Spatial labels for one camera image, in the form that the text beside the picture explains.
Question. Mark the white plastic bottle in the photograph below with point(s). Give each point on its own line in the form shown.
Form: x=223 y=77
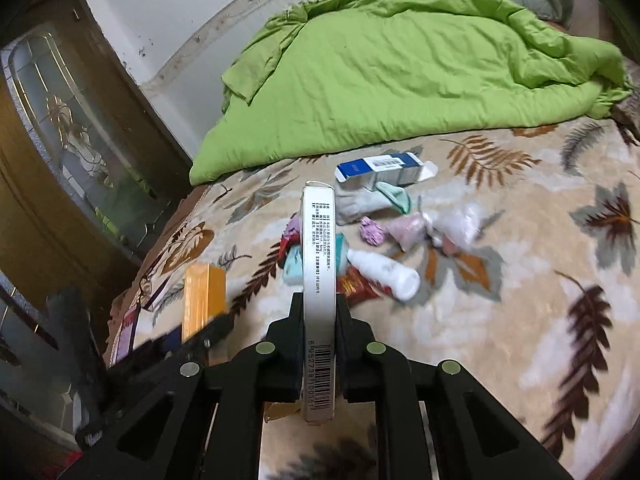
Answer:
x=387 y=272

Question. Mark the pink plastic bag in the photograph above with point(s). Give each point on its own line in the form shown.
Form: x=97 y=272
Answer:
x=407 y=230

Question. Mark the teal cartoon packet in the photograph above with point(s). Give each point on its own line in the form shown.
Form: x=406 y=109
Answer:
x=293 y=265

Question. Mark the orange carton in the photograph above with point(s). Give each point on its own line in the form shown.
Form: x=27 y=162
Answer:
x=202 y=300

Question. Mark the white sock with green toe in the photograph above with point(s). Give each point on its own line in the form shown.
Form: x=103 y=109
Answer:
x=357 y=202

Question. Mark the clear plastic bag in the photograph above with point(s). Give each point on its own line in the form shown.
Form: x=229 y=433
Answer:
x=460 y=227

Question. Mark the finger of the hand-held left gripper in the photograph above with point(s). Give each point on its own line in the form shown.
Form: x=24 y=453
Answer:
x=210 y=332

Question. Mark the green quilt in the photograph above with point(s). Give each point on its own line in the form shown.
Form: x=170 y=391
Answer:
x=400 y=70

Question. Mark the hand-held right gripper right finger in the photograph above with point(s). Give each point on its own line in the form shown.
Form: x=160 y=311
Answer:
x=350 y=360

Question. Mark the leaf printed blanket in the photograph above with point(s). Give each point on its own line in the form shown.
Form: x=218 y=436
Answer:
x=500 y=285

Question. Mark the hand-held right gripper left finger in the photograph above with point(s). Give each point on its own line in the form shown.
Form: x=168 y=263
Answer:
x=285 y=360

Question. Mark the red snack wrapper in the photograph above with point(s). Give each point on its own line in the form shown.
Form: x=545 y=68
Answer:
x=360 y=285

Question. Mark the purple packet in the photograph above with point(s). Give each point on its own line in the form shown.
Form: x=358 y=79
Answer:
x=294 y=225

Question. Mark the purple paper ball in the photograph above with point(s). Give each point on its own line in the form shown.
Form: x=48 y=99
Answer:
x=374 y=231

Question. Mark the blue and white carton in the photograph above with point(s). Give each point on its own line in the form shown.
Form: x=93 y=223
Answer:
x=380 y=165

